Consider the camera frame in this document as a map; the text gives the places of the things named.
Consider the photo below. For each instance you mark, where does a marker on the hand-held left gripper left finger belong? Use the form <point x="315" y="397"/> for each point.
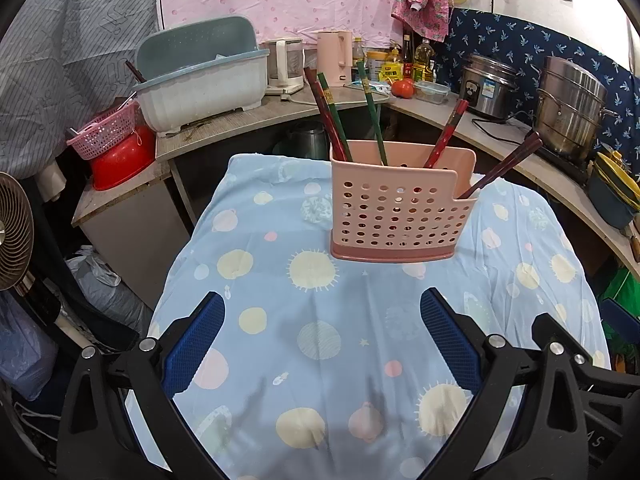
<point x="195" y="345"/>

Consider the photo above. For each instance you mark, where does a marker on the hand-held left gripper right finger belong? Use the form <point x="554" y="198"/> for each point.
<point x="450" y="340"/>

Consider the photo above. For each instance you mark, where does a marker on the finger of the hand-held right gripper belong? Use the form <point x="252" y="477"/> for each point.
<point x="550" y="329"/>
<point x="620" y="312"/>

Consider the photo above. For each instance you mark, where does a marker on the pink perforated utensil holder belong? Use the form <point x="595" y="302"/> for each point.
<point x="400" y="220"/>

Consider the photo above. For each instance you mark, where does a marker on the brown chopstick gold band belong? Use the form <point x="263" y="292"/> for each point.
<point x="502" y="170"/>

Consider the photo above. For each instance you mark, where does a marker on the dark purple chopstick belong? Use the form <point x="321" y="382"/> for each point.
<point x="500" y="163"/>

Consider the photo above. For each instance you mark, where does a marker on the red chopstick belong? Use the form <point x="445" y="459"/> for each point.
<point x="324" y="110"/>
<point x="447" y="132"/>

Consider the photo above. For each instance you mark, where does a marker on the green chopstick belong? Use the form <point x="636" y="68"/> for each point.
<point x="371" y="110"/>
<point x="334" y="110"/>

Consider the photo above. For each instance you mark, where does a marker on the green plastic bag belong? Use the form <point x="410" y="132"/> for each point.
<point x="622" y="285"/>

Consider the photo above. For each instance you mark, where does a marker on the blue printed tablecloth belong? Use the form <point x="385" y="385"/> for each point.
<point x="350" y="310"/>

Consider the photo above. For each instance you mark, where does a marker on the grey plastic bag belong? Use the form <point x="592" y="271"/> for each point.
<point x="105" y="285"/>

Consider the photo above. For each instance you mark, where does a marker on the grey low cabinet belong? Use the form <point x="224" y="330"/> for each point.
<point x="135" y="230"/>

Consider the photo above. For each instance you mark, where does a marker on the black induction cooker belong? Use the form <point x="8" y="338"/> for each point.
<point x="570" y="165"/>

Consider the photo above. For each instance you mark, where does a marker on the blue plastic bag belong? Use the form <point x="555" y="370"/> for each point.
<point x="25" y="350"/>

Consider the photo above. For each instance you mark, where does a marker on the red plastic basin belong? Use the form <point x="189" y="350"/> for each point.
<point x="120" y="165"/>

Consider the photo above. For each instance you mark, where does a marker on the steel steamer pot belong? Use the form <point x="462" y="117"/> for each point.
<point x="570" y="110"/>

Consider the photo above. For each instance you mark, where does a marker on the grey electric fan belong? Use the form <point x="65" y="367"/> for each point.
<point x="12" y="230"/>

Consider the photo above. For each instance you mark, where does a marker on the curved wooden counter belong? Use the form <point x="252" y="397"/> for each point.
<point x="225" y="122"/>

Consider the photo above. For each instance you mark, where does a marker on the pink plastic basket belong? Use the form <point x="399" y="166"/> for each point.
<point x="102" y="135"/>

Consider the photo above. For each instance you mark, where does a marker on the steel kettle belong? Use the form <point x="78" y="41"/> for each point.
<point x="307" y="142"/>

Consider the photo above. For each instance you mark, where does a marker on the clear food container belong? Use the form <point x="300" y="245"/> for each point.
<point x="432" y="93"/>

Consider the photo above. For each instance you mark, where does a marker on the steel rice cooker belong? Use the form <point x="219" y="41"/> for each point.
<point x="487" y="87"/>

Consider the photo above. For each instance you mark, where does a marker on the green white dish drainer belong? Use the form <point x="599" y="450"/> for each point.
<point x="200" y="95"/>

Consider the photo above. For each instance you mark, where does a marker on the red tomato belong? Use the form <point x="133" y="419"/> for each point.
<point x="402" y="88"/>

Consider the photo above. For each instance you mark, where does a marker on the yellow cooking oil bottle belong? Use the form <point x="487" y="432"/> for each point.
<point x="424" y="62"/>

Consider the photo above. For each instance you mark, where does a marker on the brown stick in drainer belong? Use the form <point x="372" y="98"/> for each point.
<point x="135" y="71"/>

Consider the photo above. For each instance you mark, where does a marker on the yellow tin can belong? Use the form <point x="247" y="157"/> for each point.
<point x="377" y="65"/>

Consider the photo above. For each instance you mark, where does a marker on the dark sauce bottle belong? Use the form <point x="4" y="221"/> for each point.
<point x="408" y="55"/>

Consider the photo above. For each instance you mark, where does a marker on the white electric kettle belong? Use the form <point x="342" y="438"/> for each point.
<point x="282" y="70"/>

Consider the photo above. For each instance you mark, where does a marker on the navy printed cloth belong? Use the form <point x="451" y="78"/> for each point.
<point x="510" y="35"/>

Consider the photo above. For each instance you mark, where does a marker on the small amber oil bottle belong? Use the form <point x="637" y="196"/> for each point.
<point x="358" y="52"/>

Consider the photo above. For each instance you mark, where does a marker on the pink electric kettle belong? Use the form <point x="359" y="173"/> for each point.
<point x="332" y="57"/>

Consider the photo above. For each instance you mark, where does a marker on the grey striped cloth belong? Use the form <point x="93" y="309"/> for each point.
<point x="65" y="35"/>

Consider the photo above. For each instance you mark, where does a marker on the pink floral garment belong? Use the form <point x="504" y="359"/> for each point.
<point x="420" y="0"/>

